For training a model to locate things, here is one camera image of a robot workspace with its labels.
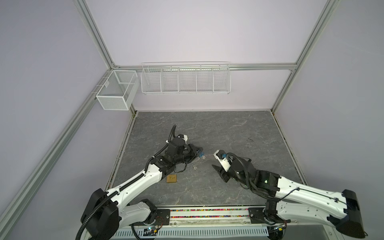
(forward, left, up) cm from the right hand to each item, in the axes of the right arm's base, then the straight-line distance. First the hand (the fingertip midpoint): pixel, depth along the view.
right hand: (216, 162), depth 72 cm
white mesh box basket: (+49, +63, +6) cm, 80 cm away
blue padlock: (+5, +7, -1) cm, 9 cm away
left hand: (+6, +6, 0) cm, 9 cm away
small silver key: (+6, +11, -19) cm, 23 cm away
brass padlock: (-1, +25, -18) cm, 31 cm away
